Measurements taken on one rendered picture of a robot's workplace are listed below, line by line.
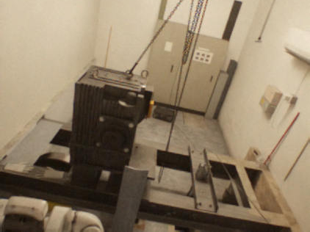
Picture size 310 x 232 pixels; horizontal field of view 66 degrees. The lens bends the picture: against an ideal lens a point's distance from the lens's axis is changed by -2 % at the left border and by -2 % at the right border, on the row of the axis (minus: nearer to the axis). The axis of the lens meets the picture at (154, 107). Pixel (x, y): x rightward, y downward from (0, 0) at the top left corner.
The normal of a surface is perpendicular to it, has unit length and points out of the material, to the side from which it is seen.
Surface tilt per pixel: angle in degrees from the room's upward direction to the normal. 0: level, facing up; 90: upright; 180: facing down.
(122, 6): 90
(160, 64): 90
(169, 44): 90
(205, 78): 90
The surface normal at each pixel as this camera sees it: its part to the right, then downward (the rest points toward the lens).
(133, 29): -0.05, 0.45
